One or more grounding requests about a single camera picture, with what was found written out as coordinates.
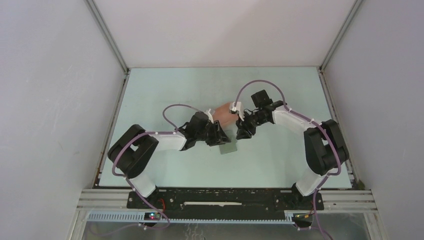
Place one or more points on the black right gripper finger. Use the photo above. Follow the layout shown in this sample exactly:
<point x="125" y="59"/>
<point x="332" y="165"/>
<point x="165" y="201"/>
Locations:
<point x="251" y="129"/>
<point x="243" y="132"/>

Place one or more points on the right controller board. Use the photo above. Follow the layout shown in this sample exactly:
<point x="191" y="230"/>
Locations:
<point x="302" y="217"/>

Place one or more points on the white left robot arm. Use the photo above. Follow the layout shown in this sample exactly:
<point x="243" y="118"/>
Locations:
<point x="132" y="152"/>

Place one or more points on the controller board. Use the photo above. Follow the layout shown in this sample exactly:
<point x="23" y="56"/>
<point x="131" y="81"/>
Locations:
<point x="152" y="216"/>
<point x="302" y="217"/>

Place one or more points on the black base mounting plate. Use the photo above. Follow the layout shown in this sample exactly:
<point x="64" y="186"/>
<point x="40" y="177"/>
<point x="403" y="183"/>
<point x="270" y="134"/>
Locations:
<point x="228" y="204"/>

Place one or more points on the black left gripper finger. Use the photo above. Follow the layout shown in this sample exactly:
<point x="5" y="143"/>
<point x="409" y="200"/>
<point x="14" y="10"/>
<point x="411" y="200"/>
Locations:
<point x="218" y="141"/>
<point x="225" y="132"/>

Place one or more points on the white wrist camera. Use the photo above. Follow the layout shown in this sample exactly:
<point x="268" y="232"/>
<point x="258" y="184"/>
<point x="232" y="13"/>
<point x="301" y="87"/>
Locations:
<point x="236" y="108"/>
<point x="210" y="112"/>

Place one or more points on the aluminium frame rail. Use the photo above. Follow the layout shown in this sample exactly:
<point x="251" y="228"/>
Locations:
<point x="101" y="214"/>

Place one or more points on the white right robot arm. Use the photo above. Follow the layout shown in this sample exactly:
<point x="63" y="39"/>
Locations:
<point x="325" y="147"/>

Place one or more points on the left controller board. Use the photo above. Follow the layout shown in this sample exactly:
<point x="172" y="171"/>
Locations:
<point x="152" y="216"/>

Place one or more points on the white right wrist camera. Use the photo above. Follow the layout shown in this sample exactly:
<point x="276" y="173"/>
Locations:
<point x="236" y="108"/>

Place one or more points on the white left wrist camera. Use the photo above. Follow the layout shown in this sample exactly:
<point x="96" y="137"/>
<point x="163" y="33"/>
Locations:
<point x="210" y="112"/>

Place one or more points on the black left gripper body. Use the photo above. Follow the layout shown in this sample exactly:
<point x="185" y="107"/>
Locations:
<point x="211" y="132"/>

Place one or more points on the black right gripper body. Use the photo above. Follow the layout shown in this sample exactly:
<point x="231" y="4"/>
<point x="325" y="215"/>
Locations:
<point x="254" y="119"/>

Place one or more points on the pink oval tray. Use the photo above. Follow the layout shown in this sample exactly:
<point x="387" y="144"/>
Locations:
<point x="223" y="115"/>

